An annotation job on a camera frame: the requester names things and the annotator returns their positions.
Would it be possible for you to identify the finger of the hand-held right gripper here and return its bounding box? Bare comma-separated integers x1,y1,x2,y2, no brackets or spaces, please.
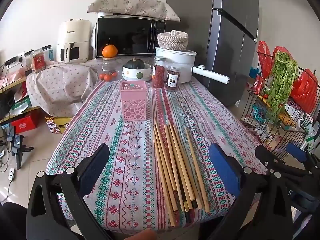
286,143,320,178
255,144,295,180

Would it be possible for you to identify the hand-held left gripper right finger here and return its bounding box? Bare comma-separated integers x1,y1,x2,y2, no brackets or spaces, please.
209,142,293,240

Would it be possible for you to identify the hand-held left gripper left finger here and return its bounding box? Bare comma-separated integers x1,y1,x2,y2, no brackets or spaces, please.
26,144,110,240

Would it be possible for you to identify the bundle of wooden chopsticks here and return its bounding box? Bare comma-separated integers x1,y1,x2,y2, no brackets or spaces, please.
152,119,211,222

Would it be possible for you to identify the pink perforated plastic basket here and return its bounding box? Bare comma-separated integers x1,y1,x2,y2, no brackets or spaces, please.
119,81,148,122

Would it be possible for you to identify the person's left hand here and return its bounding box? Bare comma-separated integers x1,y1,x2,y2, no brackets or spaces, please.
125,229,157,240

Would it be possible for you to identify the patterned woven tablecloth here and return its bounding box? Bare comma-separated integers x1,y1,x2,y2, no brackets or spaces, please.
46,76,268,233

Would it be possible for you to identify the gold printed box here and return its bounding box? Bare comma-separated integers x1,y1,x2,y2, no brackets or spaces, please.
44,117,73,134

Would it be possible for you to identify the red plastic bag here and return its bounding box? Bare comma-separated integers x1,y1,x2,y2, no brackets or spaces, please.
257,40,273,77
290,69,318,114

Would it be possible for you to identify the bunch of green vegetables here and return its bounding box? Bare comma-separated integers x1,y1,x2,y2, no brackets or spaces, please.
265,52,299,124

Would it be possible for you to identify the black phone tripod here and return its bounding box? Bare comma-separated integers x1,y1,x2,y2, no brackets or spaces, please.
9,134,34,170

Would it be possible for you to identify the red cardboard box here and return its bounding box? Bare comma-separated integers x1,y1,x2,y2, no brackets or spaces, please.
10,114,40,133

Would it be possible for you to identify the large floral dust cloth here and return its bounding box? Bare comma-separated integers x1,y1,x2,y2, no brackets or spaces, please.
26,59,105,118

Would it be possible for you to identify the glass jar with tomatoes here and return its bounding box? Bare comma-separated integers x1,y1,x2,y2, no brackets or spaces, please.
99,57,119,82

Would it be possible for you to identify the white bowl with green dot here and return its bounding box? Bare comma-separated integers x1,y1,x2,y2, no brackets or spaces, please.
122,64,153,82

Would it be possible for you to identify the short jar of dried fruit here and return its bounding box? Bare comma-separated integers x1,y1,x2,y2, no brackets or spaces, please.
165,65,182,91

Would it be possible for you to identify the dark green squash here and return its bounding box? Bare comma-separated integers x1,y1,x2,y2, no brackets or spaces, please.
125,58,146,70

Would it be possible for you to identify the tall jar of red berries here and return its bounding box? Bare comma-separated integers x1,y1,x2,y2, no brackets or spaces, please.
152,56,167,88

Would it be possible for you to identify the white electric cooking pot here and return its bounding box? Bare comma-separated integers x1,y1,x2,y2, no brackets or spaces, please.
154,46,230,85

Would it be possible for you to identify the wooden side shelf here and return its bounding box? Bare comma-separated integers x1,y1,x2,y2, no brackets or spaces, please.
0,75,40,123

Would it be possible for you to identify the orange fruit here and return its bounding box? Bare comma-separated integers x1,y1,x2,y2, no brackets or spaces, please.
102,44,118,58

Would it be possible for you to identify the red snack packet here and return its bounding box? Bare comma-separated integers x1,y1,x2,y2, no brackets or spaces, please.
31,49,46,73

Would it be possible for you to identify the cream air fryer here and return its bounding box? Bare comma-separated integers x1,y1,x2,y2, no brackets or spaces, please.
55,19,92,63

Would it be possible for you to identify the black microwave oven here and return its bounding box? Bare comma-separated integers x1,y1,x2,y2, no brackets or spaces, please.
92,15,167,60

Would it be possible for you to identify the grey refrigerator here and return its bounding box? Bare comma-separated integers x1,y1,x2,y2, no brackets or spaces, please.
166,0,259,107

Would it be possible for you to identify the floral cloth cover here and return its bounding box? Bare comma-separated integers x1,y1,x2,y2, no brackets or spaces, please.
87,0,181,22

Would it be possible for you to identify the black wire storage rack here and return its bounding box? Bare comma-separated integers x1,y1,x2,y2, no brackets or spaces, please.
240,51,320,160

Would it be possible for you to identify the woven rope basket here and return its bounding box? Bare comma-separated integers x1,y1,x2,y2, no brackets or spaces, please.
157,29,189,50

